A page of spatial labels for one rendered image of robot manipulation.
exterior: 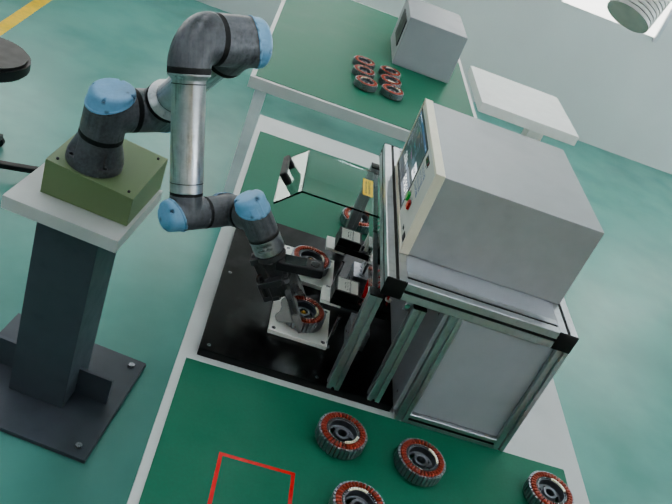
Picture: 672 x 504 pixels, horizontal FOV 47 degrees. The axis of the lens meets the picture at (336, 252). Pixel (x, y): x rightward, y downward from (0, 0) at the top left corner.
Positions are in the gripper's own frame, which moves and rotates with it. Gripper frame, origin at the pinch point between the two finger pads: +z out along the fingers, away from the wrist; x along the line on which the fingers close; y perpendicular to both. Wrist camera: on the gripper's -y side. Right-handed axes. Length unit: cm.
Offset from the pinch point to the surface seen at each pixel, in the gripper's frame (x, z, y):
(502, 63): -472, 120, -95
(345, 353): 20.4, -1.6, -11.8
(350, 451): 39.1, 9.4, -10.3
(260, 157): -86, -9, 20
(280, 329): 6.3, -1.7, 5.0
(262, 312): 0.3, -3.7, 9.8
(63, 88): -242, -13, 153
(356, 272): -22.5, 5.2, -11.6
